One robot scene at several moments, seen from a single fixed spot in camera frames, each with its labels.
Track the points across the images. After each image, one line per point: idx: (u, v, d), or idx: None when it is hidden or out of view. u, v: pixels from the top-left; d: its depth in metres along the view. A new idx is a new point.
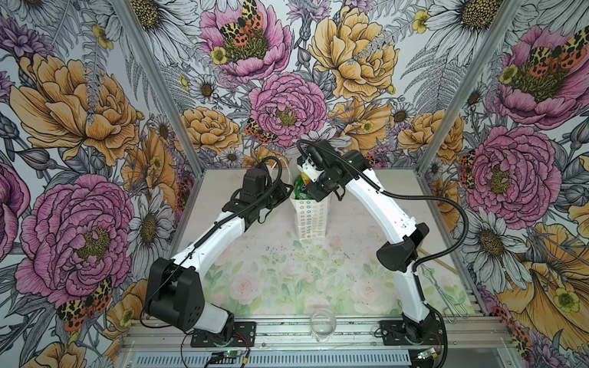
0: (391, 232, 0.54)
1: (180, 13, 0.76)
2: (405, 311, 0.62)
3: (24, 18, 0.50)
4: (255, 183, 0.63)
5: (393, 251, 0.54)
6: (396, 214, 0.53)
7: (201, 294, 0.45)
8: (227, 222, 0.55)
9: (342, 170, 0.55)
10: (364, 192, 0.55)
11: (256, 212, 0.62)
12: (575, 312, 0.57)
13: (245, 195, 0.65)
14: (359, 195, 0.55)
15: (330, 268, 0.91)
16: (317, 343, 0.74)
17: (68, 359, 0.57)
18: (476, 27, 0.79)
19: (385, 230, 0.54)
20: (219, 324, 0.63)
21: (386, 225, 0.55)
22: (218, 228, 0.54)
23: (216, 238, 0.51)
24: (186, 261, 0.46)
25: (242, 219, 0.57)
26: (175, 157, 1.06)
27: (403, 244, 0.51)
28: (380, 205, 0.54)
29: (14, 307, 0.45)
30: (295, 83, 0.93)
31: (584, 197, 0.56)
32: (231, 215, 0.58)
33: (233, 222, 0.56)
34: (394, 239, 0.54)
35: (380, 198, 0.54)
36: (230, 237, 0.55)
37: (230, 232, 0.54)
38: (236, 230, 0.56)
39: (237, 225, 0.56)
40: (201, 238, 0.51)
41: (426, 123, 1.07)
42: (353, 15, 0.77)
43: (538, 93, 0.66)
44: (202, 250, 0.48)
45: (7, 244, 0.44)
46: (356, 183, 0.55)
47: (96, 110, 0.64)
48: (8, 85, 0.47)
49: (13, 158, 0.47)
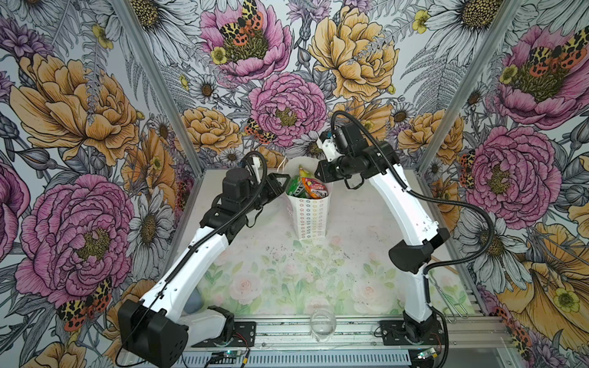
0: (409, 231, 0.52)
1: (180, 13, 0.76)
2: (408, 311, 0.67)
3: (24, 18, 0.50)
4: (238, 188, 0.54)
5: (409, 254, 0.52)
6: (418, 215, 0.50)
7: (180, 330, 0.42)
8: (205, 244, 0.49)
9: (368, 162, 0.51)
10: (390, 189, 0.51)
11: (242, 218, 0.55)
12: (575, 312, 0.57)
13: (228, 201, 0.56)
14: (381, 191, 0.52)
15: (330, 268, 0.91)
16: (317, 343, 0.74)
17: (68, 359, 0.57)
18: (476, 27, 0.79)
19: (402, 230, 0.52)
20: (218, 330, 0.63)
21: (406, 225, 0.52)
22: (195, 253, 0.47)
23: (192, 267, 0.45)
24: (156, 302, 0.41)
25: (222, 235, 0.50)
26: (175, 157, 1.06)
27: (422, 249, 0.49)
28: (403, 205, 0.50)
29: (14, 307, 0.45)
30: (295, 83, 0.93)
31: (584, 197, 0.56)
32: (208, 234, 0.50)
33: (212, 243, 0.49)
34: (412, 241, 0.52)
35: (404, 197, 0.50)
36: (211, 257, 0.49)
37: (211, 254, 0.49)
38: (217, 249, 0.50)
39: (218, 243, 0.49)
40: (172, 272, 0.45)
41: (426, 123, 1.07)
42: (353, 15, 0.77)
43: (538, 93, 0.66)
44: (175, 284, 0.43)
45: (7, 244, 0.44)
46: (383, 179, 0.51)
47: (96, 110, 0.64)
48: (8, 85, 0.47)
49: (13, 158, 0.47)
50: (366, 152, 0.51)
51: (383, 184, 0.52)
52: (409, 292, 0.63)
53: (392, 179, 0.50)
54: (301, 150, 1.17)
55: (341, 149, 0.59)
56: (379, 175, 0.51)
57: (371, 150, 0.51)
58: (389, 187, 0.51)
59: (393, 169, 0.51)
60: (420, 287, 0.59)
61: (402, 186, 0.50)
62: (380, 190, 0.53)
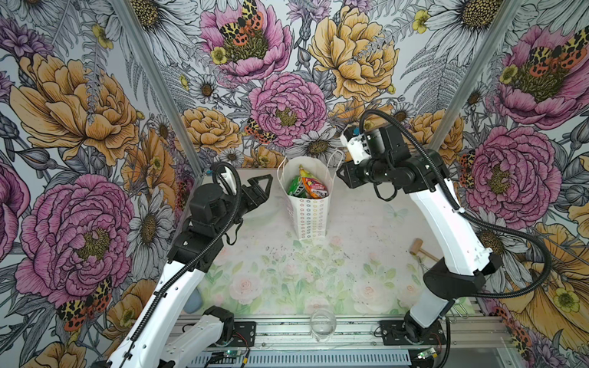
0: (457, 258, 0.44)
1: (180, 13, 0.76)
2: (411, 313, 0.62)
3: (24, 18, 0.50)
4: (209, 210, 0.46)
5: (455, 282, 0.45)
6: (469, 242, 0.42)
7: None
8: (173, 285, 0.43)
9: (413, 174, 0.42)
10: (439, 210, 0.43)
11: (218, 244, 0.48)
12: (575, 312, 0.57)
13: (200, 223, 0.48)
14: (427, 209, 0.45)
15: (330, 268, 0.91)
16: (317, 342, 0.73)
17: (68, 359, 0.57)
18: (476, 27, 0.79)
19: (447, 254, 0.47)
20: (217, 333, 0.63)
21: (453, 252, 0.45)
22: (162, 297, 0.42)
23: (161, 314, 0.41)
24: (125, 363, 0.37)
25: (194, 271, 0.44)
26: (175, 157, 1.06)
27: (475, 282, 0.41)
28: (452, 230, 0.43)
29: (14, 307, 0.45)
30: (295, 83, 0.93)
31: (584, 197, 0.56)
32: (177, 274, 0.44)
33: (181, 283, 0.43)
34: (459, 267, 0.44)
35: (455, 220, 0.42)
36: (184, 296, 0.44)
37: (183, 292, 0.43)
38: (190, 286, 0.44)
39: (189, 281, 0.43)
40: (138, 326, 0.40)
41: (426, 123, 1.07)
42: (353, 15, 0.77)
43: (538, 93, 0.66)
44: (144, 340, 0.39)
45: (7, 244, 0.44)
46: (431, 197, 0.42)
47: (96, 110, 0.64)
48: (8, 85, 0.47)
49: (13, 158, 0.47)
50: (409, 162, 0.43)
51: (428, 201, 0.44)
52: (425, 302, 0.59)
53: (442, 197, 0.42)
54: (301, 150, 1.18)
55: (377, 153, 0.49)
56: (426, 192, 0.43)
57: (416, 159, 0.42)
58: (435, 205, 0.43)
59: (443, 185, 0.42)
60: (442, 309, 0.55)
61: (453, 205, 0.42)
62: (423, 206, 0.46)
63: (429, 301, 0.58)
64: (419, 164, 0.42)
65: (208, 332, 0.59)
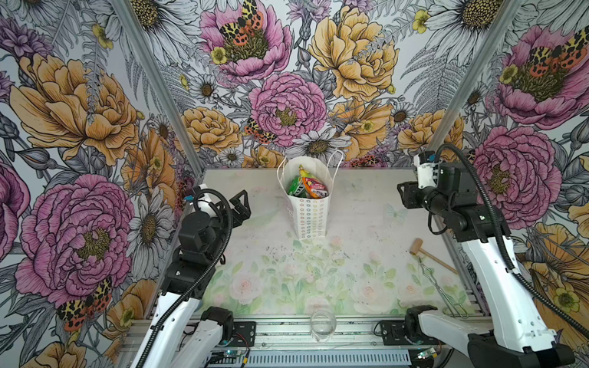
0: (505, 327, 0.40)
1: (180, 13, 0.76)
2: (419, 313, 0.66)
3: (24, 18, 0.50)
4: (199, 238, 0.47)
5: (502, 357, 0.38)
6: (522, 310, 0.38)
7: None
8: (170, 317, 0.44)
9: (465, 222, 0.44)
10: (489, 264, 0.41)
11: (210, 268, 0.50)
12: (575, 312, 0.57)
13: (192, 252, 0.49)
14: (478, 264, 0.44)
15: (330, 268, 0.91)
16: (317, 342, 0.73)
17: (68, 359, 0.57)
18: (476, 27, 0.79)
19: (496, 322, 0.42)
20: (218, 337, 0.63)
21: (501, 318, 0.40)
22: (159, 330, 0.43)
23: (162, 346, 0.41)
24: None
25: (189, 299, 0.45)
26: (175, 157, 1.06)
27: (521, 359, 0.35)
28: (500, 287, 0.40)
29: (14, 307, 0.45)
30: (295, 83, 0.93)
31: (584, 197, 0.56)
32: (175, 304, 0.45)
33: (178, 313, 0.44)
34: (507, 341, 0.39)
35: (507, 280, 0.40)
36: (180, 327, 0.44)
37: (179, 323, 0.44)
38: (185, 315, 0.45)
39: (185, 310, 0.44)
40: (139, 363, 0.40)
41: (426, 123, 1.07)
42: (353, 15, 0.77)
43: (538, 93, 0.66)
44: None
45: (7, 244, 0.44)
46: (482, 248, 0.42)
47: (96, 110, 0.64)
48: (8, 85, 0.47)
49: (13, 157, 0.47)
50: (466, 211, 0.44)
51: (476, 251, 0.43)
52: (448, 331, 0.55)
53: (494, 251, 0.41)
54: (301, 150, 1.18)
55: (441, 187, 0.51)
56: (477, 242, 0.43)
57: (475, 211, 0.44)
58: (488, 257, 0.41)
59: (499, 243, 0.42)
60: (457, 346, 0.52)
61: (507, 264, 0.40)
62: (473, 259, 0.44)
63: (451, 337, 0.54)
64: (475, 214, 0.43)
65: (208, 340, 0.59)
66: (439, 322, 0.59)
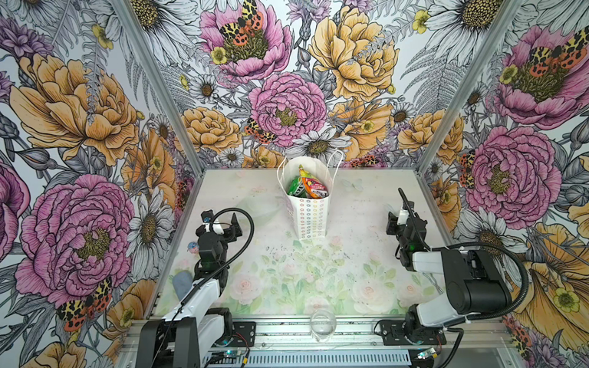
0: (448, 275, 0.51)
1: (180, 13, 0.76)
2: (418, 308, 0.67)
3: (24, 18, 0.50)
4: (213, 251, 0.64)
5: (449, 273, 0.50)
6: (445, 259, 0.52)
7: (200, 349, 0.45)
8: (205, 284, 0.59)
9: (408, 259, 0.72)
10: (421, 258, 0.67)
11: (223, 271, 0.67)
12: (575, 312, 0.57)
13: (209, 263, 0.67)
14: (421, 265, 0.67)
15: (330, 268, 0.91)
16: (317, 343, 0.74)
17: (68, 359, 0.57)
18: (476, 27, 0.79)
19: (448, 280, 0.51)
20: (220, 329, 0.63)
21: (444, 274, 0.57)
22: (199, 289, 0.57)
23: (199, 295, 0.54)
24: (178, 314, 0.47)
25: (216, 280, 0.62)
26: (175, 157, 1.06)
27: (446, 254, 0.51)
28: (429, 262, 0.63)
29: (14, 307, 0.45)
30: (295, 83, 0.93)
31: (584, 197, 0.56)
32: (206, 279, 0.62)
33: (210, 284, 0.60)
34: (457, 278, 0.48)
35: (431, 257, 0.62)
36: (210, 297, 0.58)
37: (211, 291, 0.58)
38: (215, 291, 0.60)
39: (214, 284, 0.60)
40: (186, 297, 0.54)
41: (426, 123, 1.07)
42: (353, 15, 0.77)
43: (538, 93, 0.66)
44: (191, 304, 0.50)
45: (7, 244, 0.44)
46: (416, 255, 0.69)
47: (96, 110, 0.64)
48: (8, 85, 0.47)
49: (13, 158, 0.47)
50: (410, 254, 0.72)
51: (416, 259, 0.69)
52: (437, 306, 0.59)
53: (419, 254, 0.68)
54: (301, 150, 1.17)
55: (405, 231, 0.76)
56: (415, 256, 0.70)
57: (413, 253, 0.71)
58: (418, 257, 0.68)
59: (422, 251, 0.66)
60: (445, 317, 0.55)
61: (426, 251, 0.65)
62: (419, 265, 0.68)
63: (441, 312, 0.57)
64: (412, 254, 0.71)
65: (212, 327, 0.59)
66: (431, 303, 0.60)
